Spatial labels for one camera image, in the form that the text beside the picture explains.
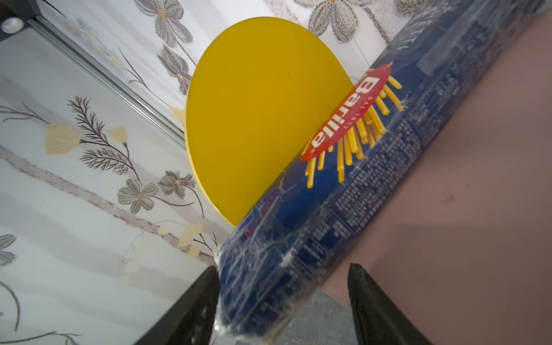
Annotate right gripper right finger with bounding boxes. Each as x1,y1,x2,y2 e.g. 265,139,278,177
347,263,431,344

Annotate dark blue Barilla spaghetti bag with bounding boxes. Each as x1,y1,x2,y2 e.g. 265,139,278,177
214,1,542,340

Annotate yellow shelf pink blue boards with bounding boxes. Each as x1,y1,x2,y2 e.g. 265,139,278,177
186,11,551,344

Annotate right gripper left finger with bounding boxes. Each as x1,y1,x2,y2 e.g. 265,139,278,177
137,266,220,345

